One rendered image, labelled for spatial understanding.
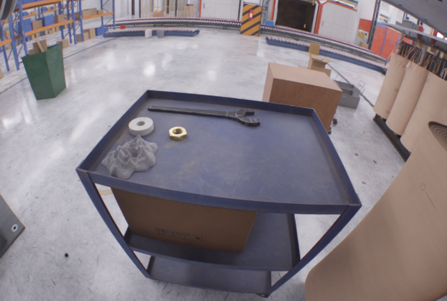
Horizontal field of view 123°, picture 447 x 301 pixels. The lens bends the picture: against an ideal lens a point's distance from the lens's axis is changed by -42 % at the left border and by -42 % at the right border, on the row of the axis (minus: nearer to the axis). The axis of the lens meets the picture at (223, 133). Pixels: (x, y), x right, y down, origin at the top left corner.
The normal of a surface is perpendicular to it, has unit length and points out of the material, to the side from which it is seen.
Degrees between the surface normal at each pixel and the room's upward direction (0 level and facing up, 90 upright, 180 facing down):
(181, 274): 0
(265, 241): 0
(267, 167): 0
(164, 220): 90
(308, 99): 90
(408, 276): 90
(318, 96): 90
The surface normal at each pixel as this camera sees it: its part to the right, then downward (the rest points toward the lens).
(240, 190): 0.08, -0.82
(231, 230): -0.09, 0.56
